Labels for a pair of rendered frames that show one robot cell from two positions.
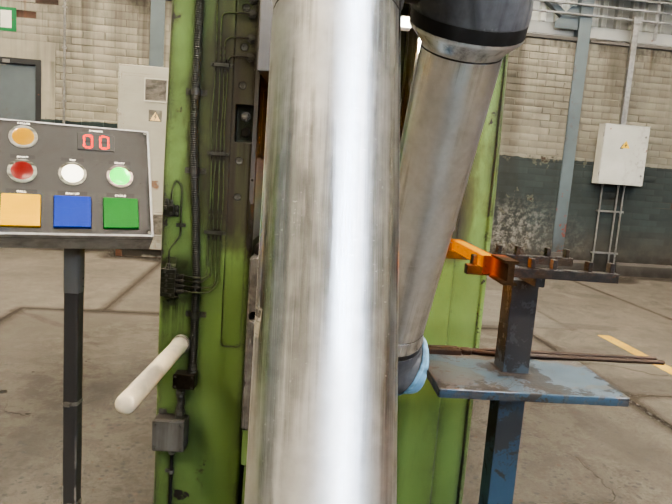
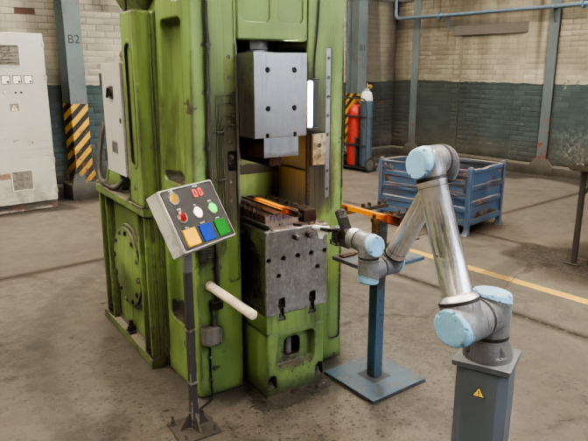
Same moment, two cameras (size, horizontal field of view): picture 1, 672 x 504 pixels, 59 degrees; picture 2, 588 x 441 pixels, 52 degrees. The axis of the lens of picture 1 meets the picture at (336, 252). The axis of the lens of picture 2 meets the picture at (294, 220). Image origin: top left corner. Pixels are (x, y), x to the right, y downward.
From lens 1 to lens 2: 1.99 m
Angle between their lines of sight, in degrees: 33
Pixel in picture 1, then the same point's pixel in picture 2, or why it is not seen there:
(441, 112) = not seen: hidden behind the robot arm
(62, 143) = (186, 197)
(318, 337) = (459, 258)
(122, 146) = (206, 191)
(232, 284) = (233, 248)
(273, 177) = (440, 228)
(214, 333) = (226, 276)
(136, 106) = not seen: outside the picture
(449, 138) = not seen: hidden behind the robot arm
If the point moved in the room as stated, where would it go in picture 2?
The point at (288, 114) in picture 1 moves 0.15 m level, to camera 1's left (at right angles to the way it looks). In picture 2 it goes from (441, 214) to (410, 220)
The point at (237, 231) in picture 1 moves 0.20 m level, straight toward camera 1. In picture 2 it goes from (233, 219) to (258, 226)
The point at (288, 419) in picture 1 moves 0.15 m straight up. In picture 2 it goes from (458, 274) to (461, 234)
